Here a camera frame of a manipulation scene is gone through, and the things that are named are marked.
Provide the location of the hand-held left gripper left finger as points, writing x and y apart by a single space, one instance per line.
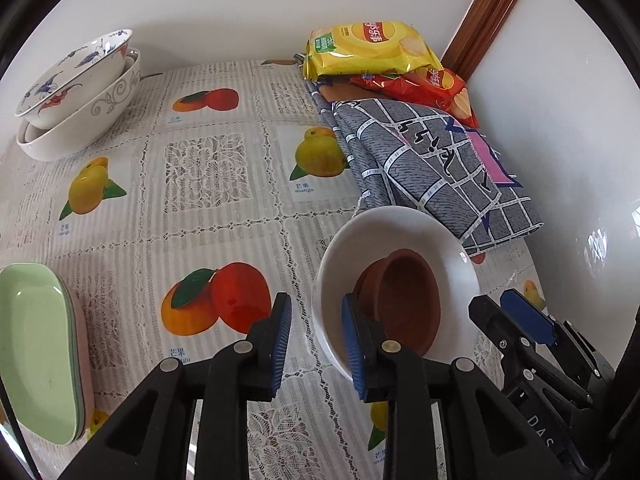
277 345

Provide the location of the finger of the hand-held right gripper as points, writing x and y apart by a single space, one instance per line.
525 312
492 322

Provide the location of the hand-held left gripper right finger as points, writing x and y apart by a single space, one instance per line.
352 345

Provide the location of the small brown bowl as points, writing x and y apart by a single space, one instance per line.
407 300

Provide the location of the plain white bowl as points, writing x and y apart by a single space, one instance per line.
380 230

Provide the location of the green plate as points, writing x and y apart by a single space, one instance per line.
35 340

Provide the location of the white bowl nested between bowls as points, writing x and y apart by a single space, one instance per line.
132 57

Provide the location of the grey plaid cloth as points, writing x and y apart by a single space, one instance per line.
415 170

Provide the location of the red chips bag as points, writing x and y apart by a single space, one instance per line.
430 87

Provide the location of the large white scroll-pattern bowl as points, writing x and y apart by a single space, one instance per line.
85 122

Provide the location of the yellow chips bag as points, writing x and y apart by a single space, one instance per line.
370 47

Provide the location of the blue floral print bowl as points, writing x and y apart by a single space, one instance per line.
65 82

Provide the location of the brown wooden door frame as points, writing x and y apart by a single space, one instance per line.
485 15

